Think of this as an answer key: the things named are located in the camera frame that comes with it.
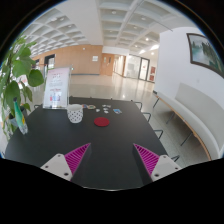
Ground green leafy potted plant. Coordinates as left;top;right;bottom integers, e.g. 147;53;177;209
0;35;44;139

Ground acrylic sign stand poster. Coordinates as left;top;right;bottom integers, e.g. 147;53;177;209
43;67;70;109

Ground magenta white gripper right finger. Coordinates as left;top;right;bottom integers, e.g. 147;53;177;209
134;144;181;181

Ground white long bench sofa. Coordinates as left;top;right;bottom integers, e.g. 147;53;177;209
157;83;224;160

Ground white polka dot mug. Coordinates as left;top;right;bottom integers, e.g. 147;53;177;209
67;104;83;123

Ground small blue card sticker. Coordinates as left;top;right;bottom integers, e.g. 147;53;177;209
113;109;122;114

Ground framed landscape painting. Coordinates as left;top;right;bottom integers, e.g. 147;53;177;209
187;33;224;78

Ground small colourful badge left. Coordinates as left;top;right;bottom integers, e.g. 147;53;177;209
82;104;96;110

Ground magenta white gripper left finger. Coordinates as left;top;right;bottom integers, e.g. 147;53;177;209
41;143;91;181

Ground small white round badge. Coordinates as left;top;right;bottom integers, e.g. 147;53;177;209
102;105;111;109

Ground green glass water bottle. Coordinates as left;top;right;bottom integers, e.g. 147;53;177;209
13;98;28;135

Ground red round coaster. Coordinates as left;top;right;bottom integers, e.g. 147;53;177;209
94;117;109;127

